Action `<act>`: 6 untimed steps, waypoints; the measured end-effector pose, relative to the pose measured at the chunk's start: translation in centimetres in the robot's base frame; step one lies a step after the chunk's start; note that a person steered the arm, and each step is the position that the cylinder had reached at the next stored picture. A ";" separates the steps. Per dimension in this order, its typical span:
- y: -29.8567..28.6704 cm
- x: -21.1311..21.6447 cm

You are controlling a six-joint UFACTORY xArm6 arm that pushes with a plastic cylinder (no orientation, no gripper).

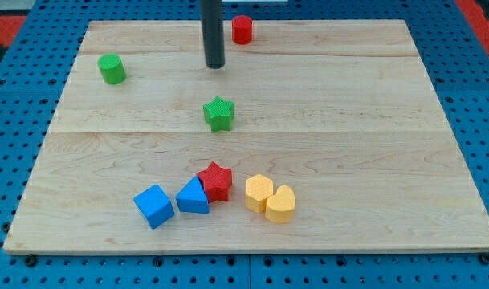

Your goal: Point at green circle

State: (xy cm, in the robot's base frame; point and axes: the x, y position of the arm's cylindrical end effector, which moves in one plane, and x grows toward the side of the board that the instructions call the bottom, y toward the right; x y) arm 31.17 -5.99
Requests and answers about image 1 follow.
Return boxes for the green star block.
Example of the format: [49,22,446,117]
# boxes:
[203,96,234,132]

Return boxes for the red star block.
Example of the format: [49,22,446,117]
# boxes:
[197,161,233,203]

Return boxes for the yellow hexagon block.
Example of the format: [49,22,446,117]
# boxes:
[245,174,274,213]

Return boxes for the yellow heart block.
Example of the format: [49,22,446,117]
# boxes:
[265,185,296,223]

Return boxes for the blue triangle block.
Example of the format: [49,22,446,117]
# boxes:
[175,177,210,214]

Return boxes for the light wooden board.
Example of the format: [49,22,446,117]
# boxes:
[3,20,489,255]

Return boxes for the blue cube block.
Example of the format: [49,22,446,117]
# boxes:
[133,185,174,229]

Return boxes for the red cylinder block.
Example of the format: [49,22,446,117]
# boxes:
[231,15,253,45]

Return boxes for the black cylindrical pointer rod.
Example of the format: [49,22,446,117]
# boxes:
[200,0,226,69]

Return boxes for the green cylinder block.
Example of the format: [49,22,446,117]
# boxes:
[97,54,127,85]

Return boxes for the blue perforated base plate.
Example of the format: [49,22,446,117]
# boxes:
[0,1,489,288]

